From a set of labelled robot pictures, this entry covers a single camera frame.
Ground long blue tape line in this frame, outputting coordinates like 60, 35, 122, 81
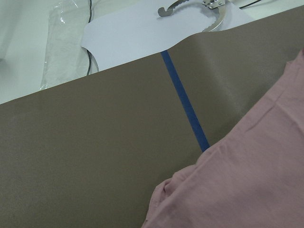
161, 50, 209, 152

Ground white paper sheet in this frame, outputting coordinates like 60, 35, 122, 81
81, 0, 253, 71

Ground clear plastic bag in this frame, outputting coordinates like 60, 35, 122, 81
40, 0, 93, 90

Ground pink Snoopy t-shirt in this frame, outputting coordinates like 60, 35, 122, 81
143, 51, 304, 228

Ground reacher grabber tool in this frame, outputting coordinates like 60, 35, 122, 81
157, 0, 227, 32

